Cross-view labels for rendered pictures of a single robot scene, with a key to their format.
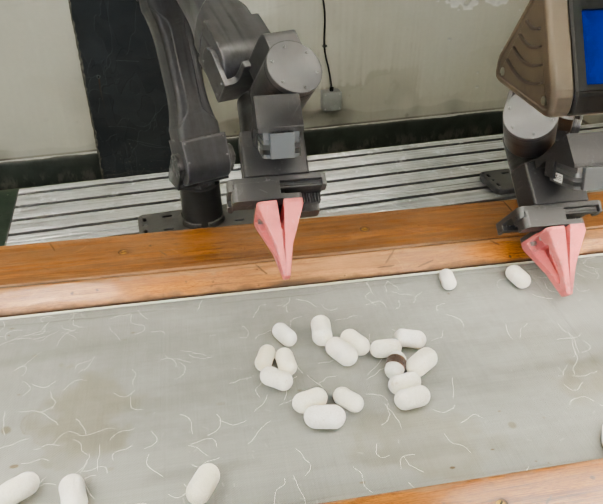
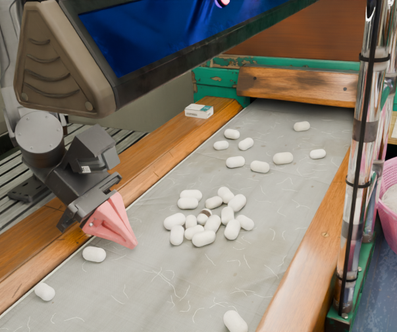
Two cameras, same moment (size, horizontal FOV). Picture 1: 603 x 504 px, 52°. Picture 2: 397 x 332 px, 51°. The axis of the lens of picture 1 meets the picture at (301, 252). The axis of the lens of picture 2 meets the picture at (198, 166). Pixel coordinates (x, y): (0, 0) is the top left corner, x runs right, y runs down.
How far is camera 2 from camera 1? 0.17 m
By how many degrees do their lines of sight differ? 42
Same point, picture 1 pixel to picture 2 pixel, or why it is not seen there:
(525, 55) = (45, 72)
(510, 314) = (108, 286)
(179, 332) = not seen: outside the picture
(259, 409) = not seen: outside the picture
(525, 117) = (37, 136)
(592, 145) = (97, 136)
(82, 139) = not seen: outside the picture
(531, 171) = (61, 174)
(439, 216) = (2, 244)
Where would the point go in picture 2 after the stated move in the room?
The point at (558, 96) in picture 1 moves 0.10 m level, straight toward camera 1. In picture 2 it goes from (103, 96) to (171, 159)
